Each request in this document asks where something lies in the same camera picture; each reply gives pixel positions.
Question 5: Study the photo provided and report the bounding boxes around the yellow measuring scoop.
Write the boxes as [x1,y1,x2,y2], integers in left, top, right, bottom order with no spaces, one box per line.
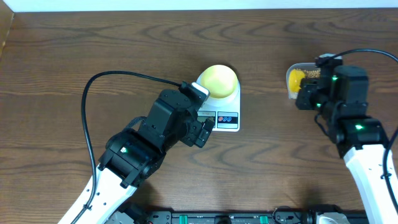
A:
[288,69,305,93]

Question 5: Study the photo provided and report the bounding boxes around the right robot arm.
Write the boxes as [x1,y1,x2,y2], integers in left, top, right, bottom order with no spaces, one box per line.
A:
[296,65,397,223]

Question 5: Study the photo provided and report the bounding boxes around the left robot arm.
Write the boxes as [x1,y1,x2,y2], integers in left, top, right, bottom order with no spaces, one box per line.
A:
[60,87,215,223]

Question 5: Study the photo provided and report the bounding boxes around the white digital kitchen scale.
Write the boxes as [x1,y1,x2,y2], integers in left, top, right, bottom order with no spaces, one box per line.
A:
[198,81,241,132]

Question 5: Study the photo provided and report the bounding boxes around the pale yellow bowl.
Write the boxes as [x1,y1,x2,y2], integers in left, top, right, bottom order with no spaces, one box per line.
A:
[200,65,238,98]

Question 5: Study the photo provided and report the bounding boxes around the pile of soybeans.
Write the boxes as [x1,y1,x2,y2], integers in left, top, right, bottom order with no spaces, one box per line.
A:
[303,70,320,78]

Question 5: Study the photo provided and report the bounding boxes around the clear plastic container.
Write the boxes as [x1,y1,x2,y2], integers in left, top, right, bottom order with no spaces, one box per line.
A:
[286,63,320,100]

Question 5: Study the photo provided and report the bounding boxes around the wooden panel at left edge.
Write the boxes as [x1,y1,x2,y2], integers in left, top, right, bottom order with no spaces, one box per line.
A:
[0,0,14,55]

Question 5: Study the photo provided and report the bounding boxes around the left black cable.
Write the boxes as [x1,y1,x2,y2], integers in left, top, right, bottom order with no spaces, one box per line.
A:
[70,70,187,224]

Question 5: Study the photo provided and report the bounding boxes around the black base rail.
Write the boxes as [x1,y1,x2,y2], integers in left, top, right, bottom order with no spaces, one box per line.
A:
[107,203,369,224]

